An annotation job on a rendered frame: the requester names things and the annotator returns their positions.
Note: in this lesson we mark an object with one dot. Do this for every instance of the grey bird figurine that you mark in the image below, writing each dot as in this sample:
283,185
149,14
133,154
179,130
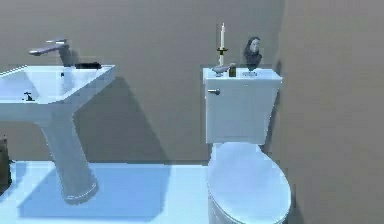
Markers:
221,69

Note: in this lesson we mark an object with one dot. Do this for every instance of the white toilet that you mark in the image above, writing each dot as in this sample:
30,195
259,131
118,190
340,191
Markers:
240,133

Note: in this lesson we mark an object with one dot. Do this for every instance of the small brown bottle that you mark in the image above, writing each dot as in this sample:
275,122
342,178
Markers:
232,71

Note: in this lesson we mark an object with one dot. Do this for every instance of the white candle on brass holder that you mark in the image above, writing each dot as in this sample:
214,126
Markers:
222,40

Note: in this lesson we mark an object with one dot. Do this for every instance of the dark bust statue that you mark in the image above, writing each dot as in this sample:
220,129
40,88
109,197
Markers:
252,53

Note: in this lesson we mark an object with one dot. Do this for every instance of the black flat soap dish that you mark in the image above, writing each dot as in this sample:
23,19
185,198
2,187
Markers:
88,65

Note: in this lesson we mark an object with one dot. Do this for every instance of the grey sink faucet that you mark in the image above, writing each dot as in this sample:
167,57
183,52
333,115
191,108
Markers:
50,49

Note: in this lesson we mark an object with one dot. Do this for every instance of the dark brown bin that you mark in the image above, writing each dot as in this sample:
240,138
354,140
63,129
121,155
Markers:
4,166

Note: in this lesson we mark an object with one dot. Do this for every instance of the white pedestal sink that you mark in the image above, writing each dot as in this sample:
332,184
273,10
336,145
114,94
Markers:
63,110

